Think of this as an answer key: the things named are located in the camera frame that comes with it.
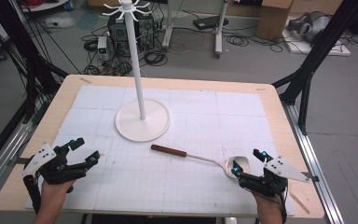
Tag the strip of brown tape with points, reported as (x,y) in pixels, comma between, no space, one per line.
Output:
(85,80)

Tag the person's left hand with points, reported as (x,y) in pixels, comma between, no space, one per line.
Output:
(53,193)

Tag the white metal stand leg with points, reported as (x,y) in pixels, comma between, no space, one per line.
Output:
(168,28)
(220,31)

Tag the person's right hand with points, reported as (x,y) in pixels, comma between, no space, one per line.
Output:
(268,203)

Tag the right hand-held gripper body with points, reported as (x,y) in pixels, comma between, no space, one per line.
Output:
(270,183)

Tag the aluminium rail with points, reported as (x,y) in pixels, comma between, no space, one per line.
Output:
(315,161)
(0,155)

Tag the flat black box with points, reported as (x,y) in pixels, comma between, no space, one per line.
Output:
(209,22)

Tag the grey metal bracket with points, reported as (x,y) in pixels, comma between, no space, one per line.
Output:
(312,177)
(17,160)

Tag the cardboard box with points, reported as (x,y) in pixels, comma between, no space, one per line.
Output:
(273,18)

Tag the white grid mat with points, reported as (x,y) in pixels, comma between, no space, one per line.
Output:
(174,186)

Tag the white foam board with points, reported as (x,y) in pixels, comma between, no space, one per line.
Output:
(320,48)

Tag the black frame strut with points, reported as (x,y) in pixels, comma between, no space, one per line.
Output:
(21,46)
(320,49)

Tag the white hook rack stand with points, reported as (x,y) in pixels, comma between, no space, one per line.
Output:
(143,119)

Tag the small white power supply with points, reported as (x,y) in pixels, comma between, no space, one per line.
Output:
(102,46)

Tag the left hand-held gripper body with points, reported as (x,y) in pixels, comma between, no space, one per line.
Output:
(59,172)

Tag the black computer tower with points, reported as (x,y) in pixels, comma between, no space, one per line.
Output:
(144,31)

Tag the grey bag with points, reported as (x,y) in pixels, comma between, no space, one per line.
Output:
(312,26)

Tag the wooden stick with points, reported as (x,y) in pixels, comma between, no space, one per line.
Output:
(299,202)

